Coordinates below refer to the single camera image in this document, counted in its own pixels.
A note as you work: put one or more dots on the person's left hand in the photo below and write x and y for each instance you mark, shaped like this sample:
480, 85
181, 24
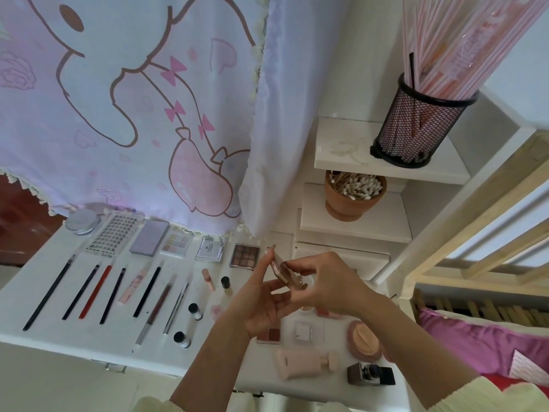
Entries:
257, 304

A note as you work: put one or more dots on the person's right hand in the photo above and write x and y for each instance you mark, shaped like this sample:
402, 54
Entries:
339, 287

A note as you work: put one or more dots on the pink blush pan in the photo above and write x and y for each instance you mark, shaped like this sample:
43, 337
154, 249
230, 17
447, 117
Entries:
326, 314

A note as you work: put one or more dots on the small brown quad eyeshadow palette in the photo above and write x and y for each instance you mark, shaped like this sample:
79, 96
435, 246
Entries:
268, 335

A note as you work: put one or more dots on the tan eyeshadow palette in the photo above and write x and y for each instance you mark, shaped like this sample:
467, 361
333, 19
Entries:
287, 272

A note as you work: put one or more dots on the dark brown eyeshadow palette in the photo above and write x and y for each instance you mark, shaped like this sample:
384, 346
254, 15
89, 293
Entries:
244, 255

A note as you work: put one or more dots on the pink cushion compact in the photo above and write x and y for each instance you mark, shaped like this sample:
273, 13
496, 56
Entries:
365, 339

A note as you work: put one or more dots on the pink foundation tube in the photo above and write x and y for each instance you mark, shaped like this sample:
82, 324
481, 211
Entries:
304, 363

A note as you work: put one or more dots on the square bottle with black cap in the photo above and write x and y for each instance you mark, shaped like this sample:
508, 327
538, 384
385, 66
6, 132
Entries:
365, 373

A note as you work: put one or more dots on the clear eyeshadow palette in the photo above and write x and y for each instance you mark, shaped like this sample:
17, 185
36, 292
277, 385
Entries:
176, 243

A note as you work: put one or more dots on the lavender rectangular palette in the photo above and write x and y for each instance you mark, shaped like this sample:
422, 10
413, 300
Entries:
149, 237

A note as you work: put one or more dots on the white false eyelash tray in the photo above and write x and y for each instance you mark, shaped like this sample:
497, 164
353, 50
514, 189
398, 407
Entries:
111, 236

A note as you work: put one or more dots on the red lip pencil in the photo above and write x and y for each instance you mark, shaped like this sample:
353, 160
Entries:
95, 292

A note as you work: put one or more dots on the round silver compact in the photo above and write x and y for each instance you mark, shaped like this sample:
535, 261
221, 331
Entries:
83, 221

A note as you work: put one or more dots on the person's left forearm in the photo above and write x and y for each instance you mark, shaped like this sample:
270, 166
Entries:
210, 364

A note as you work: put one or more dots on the person's right forearm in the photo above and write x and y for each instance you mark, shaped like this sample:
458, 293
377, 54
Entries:
412, 347

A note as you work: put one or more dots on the terracotta pot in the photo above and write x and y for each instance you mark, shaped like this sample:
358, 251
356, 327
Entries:
347, 208

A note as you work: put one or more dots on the bunch of cotton swabs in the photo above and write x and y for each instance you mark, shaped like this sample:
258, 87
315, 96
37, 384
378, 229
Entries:
358, 186

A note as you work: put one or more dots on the white shelf unit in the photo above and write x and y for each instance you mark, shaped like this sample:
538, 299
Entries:
343, 150

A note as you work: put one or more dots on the dark container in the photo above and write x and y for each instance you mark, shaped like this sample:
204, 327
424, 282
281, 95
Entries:
416, 128

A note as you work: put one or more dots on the red shiny packet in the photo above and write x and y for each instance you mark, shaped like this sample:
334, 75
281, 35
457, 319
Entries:
519, 388

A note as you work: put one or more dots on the white paper sheet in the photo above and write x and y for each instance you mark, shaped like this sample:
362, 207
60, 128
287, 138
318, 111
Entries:
530, 366

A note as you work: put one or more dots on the white table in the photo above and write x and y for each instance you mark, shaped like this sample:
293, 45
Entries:
51, 330

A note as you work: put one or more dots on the reddish brown door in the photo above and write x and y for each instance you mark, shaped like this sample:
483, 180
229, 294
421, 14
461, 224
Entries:
21, 227

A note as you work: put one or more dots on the pink cartoon print cloth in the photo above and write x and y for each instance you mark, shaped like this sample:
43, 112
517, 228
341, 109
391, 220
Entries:
86, 124

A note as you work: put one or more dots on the bunch of pink sticks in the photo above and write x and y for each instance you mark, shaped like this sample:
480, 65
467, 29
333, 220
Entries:
463, 38

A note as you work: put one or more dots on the wooden bed frame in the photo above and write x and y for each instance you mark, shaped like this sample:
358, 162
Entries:
463, 210

